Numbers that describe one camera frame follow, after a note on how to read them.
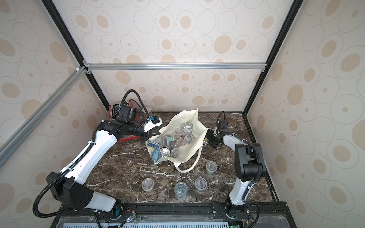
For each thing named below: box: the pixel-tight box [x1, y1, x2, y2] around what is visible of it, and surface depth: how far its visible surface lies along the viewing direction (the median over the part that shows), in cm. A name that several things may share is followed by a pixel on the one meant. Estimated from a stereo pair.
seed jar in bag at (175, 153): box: [171, 148, 182, 158], surface depth 89 cm
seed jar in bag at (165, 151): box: [161, 147, 171, 157], surface depth 85 cm
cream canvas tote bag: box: [145, 108, 209, 173], surface depth 89 cm
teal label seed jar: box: [163, 135, 177, 147], surface depth 89 cm
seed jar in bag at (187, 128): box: [182, 122, 193, 135], surface depth 96 cm
